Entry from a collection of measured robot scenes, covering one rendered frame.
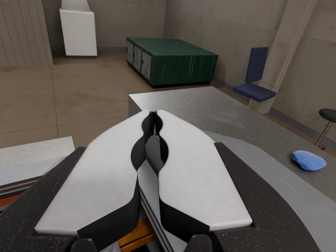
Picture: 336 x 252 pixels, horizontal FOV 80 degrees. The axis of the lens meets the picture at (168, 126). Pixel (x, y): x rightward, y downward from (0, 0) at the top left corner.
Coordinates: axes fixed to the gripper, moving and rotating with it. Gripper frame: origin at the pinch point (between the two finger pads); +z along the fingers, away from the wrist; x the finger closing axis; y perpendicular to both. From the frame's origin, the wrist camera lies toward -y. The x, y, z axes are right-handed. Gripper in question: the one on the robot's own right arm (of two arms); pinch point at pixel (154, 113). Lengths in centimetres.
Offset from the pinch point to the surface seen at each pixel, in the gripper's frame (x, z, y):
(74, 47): -219, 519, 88
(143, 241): -10, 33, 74
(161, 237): -2, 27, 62
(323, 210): 44, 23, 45
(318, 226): 39, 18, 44
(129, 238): -16, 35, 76
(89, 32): -181, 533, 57
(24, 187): -56, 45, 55
